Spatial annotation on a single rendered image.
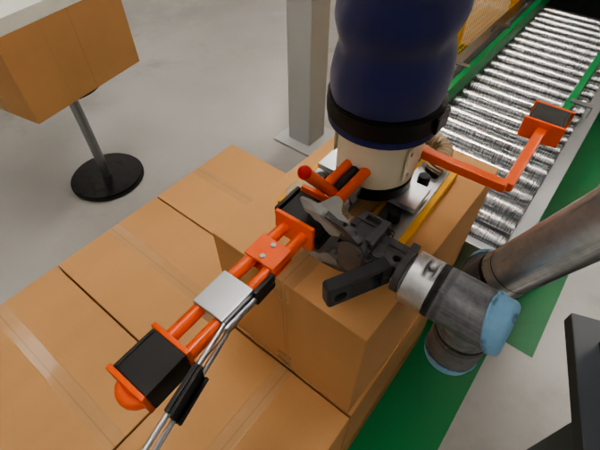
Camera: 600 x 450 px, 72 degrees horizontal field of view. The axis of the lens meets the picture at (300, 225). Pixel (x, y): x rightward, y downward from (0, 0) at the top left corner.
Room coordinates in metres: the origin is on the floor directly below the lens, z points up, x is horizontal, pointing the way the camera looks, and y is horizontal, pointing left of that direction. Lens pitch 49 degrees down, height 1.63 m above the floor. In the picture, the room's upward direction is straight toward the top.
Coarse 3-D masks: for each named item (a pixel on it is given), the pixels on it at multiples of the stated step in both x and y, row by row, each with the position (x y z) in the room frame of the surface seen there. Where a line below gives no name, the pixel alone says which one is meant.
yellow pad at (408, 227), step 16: (416, 176) 0.73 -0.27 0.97; (432, 176) 0.73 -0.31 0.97; (448, 176) 0.73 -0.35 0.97; (432, 192) 0.68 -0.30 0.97; (384, 208) 0.63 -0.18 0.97; (400, 208) 0.63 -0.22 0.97; (432, 208) 0.64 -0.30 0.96; (400, 224) 0.58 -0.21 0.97; (416, 224) 0.58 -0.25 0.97; (400, 240) 0.54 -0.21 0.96
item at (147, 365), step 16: (144, 336) 0.26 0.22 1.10; (160, 336) 0.26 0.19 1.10; (128, 352) 0.24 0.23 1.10; (144, 352) 0.24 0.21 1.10; (160, 352) 0.24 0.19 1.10; (176, 352) 0.24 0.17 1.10; (112, 368) 0.22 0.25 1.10; (128, 368) 0.22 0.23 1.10; (144, 368) 0.22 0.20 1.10; (160, 368) 0.22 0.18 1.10; (176, 368) 0.22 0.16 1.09; (128, 384) 0.20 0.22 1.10; (144, 384) 0.20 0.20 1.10; (160, 384) 0.20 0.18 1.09; (176, 384) 0.21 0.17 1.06; (144, 400) 0.18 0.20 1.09; (160, 400) 0.19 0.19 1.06
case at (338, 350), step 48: (480, 192) 0.71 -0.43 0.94; (240, 240) 0.56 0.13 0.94; (288, 240) 0.56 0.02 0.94; (432, 240) 0.56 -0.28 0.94; (288, 288) 0.44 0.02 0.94; (384, 288) 0.44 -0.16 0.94; (288, 336) 0.45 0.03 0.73; (336, 336) 0.37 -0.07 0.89; (384, 336) 0.40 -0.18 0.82; (336, 384) 0.36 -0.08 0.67
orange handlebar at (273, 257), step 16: (528, 144) 0.70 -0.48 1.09; (432, 160) 0.66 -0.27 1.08; (448, 160) 0.65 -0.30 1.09; (528, 160) 0.65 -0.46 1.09; (336, 176) 0.60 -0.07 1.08; (368, 176) 0.62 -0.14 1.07; (464, 176) 0.62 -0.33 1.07; (480, 176) 0.60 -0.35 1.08; (496, 176) 0.60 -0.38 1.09; (512, 176) 0.60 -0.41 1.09; (352, 192) 0.57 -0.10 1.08; (256, 240) 0.44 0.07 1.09; (272, 240) 0.44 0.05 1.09; (304, 240) 0.45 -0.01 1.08; (256, 256) 0.41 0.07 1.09; (272, 256) 0.41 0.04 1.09; (288, 256) 0.41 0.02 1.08; (240, 272) 0.38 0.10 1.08; (272, 272) 0.38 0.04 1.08; (192, 320) 0.30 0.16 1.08; (176, 336) 0.27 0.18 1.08; (208, 336) 0.27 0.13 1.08; (192, 352) 0.25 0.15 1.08; (128, 400) 0.18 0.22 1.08
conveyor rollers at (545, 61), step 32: (544, 32) 2.46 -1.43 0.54; (576, 32) 2.44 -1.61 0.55; (512, 64) 2.11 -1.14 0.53; (544, 64) 2.10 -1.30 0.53; (576, 64) 2.08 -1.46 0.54; (480, 96) 1.76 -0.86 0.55; (512, 96) 1.76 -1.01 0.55; (544, 96) 1.76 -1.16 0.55; (448, 128) 1.56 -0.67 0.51; (480, 128) 1.56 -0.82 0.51; (512, 128) 1.51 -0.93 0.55; (480, 160) 1.30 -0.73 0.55; (512, 160) 1.30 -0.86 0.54; (544, 160) 1.31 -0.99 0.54; (512, 192) 1.12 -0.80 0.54; (512, 224) 0.95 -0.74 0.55
